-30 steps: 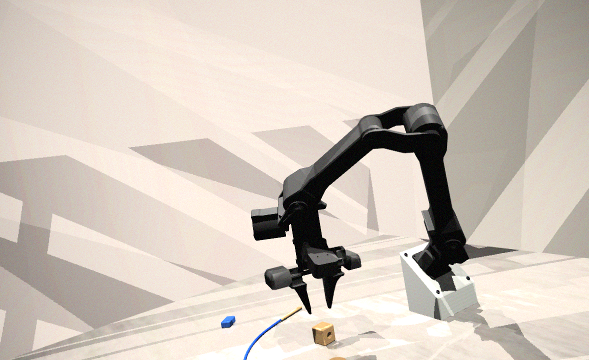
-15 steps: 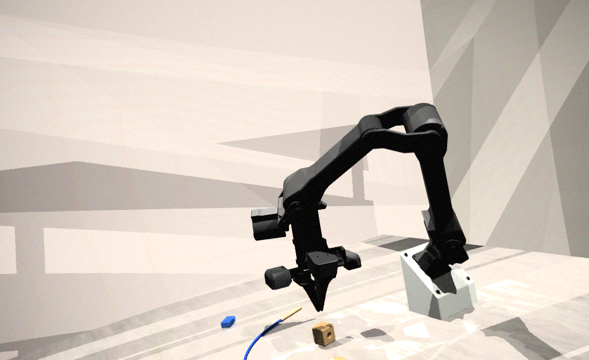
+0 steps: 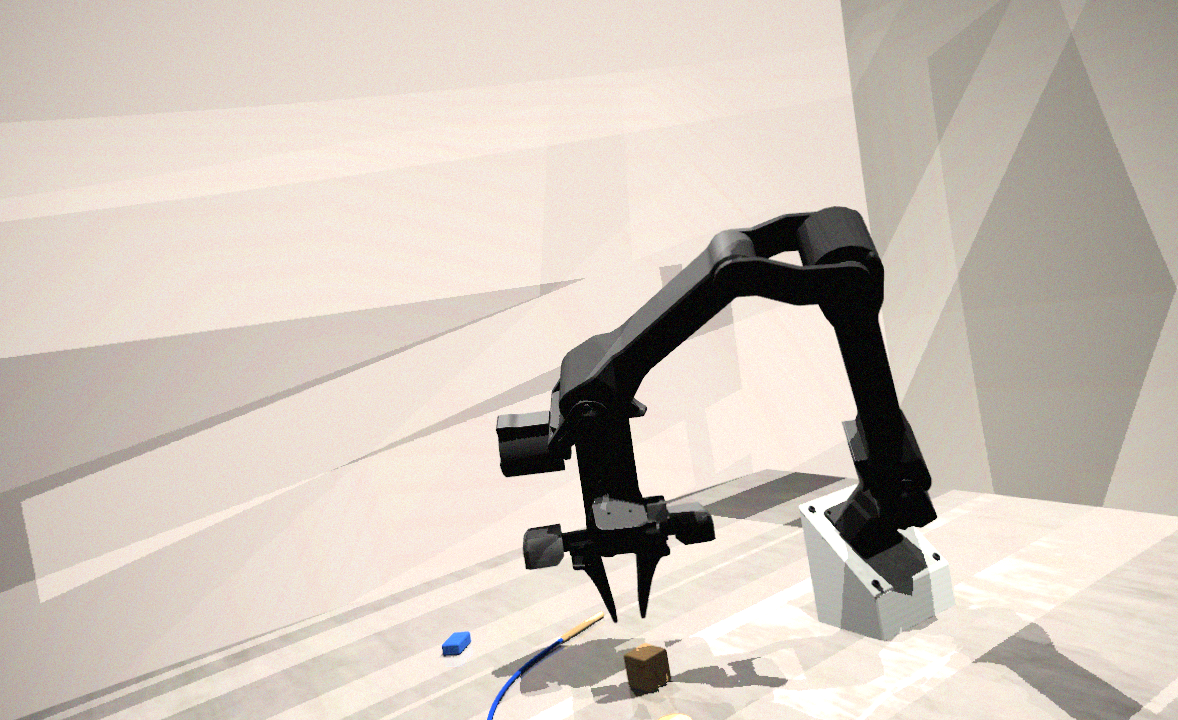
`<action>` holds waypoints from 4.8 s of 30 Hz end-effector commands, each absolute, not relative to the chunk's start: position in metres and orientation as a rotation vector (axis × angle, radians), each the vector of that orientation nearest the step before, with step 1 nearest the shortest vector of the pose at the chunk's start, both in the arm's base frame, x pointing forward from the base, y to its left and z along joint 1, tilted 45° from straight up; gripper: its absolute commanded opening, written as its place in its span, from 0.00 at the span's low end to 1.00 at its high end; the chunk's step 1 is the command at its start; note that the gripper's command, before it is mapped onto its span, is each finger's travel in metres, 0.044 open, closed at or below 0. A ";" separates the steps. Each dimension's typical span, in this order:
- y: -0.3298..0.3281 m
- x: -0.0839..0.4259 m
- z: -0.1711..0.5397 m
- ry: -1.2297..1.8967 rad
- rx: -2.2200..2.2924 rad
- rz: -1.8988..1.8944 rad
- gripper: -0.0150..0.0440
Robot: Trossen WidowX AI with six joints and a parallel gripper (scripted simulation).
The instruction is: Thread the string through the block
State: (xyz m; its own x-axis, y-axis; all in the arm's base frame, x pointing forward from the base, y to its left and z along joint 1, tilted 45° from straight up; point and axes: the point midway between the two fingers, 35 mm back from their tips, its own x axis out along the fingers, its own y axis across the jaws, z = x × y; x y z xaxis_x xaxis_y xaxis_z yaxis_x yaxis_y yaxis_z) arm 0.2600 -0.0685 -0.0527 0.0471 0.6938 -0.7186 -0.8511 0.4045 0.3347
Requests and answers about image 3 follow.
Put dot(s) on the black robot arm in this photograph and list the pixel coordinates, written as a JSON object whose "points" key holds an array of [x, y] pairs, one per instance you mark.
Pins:
{"points": [[594, 398]]}

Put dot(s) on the blue block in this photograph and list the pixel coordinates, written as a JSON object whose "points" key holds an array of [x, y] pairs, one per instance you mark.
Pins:
{"points": [[456, 643]]}

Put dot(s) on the brown wooden block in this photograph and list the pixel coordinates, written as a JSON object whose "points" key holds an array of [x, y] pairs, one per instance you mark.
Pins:
{"points": [[647, 667]]}

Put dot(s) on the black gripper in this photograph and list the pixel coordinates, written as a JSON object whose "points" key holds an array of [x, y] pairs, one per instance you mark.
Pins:
{"points": [[544, 546]]}

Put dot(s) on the wooden stick with blue string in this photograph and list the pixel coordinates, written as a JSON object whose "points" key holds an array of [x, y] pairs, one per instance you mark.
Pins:
{"points": [[590, 621]]}

